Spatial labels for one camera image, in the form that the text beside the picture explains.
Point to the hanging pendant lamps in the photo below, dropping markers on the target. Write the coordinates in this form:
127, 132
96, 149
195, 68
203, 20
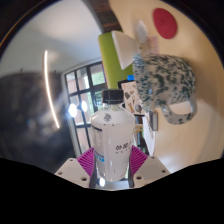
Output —
72, 110

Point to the black-framed tablet with stickers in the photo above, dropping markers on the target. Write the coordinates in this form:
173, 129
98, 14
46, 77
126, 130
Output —
130, 96

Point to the clear black-capped water bottle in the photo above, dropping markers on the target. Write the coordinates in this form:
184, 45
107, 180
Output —
111, 140

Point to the green speckled white mug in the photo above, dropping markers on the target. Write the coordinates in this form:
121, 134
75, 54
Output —
163, 80

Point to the small blue-capped bottle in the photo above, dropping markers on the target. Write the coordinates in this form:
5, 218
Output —
130, 77

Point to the white phone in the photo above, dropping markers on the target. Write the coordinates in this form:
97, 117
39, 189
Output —
153, 120

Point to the flat round red coaster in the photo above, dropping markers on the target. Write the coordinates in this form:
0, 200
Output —
165, 23

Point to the white bowl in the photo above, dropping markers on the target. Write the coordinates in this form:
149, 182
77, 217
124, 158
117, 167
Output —
125, 48

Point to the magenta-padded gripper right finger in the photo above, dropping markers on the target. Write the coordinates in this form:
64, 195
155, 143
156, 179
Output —
151, 170

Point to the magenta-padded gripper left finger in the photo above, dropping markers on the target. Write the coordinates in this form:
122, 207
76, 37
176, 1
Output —
71, 171

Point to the curved linear ceiling light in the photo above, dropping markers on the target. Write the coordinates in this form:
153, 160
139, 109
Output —
50, 90

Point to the green upholstered bench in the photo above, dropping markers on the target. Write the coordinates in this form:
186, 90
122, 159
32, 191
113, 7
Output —
108, 56

